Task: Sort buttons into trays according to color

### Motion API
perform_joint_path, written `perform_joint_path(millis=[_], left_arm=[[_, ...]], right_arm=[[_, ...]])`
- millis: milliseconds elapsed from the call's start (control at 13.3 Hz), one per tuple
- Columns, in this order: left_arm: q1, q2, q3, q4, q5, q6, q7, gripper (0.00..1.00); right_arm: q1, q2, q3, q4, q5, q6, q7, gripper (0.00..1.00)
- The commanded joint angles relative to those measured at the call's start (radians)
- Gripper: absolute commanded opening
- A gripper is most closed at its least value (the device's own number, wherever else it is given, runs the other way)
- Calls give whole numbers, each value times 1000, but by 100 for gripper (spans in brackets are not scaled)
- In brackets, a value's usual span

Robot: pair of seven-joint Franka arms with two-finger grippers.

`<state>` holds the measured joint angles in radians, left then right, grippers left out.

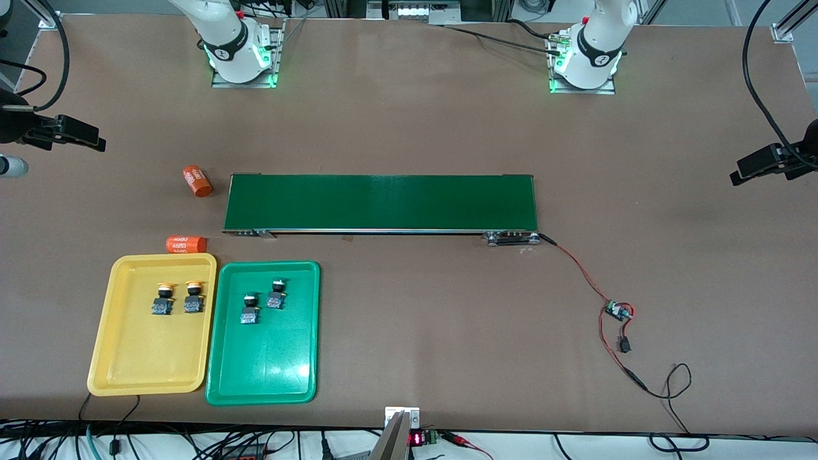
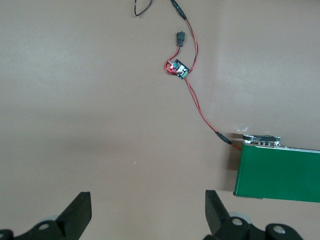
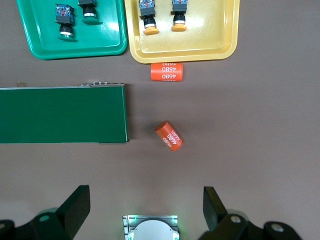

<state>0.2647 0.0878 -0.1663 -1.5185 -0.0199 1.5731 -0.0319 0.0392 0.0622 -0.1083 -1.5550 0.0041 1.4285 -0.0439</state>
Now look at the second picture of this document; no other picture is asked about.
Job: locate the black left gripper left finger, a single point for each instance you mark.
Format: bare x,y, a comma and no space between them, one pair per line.
77,212

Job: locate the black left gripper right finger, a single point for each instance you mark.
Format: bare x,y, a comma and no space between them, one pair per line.
215,215

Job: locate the green conveyor belt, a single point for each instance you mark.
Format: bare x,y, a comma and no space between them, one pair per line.
277,172

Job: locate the small black circuit board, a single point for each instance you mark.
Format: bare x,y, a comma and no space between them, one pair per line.
180,69

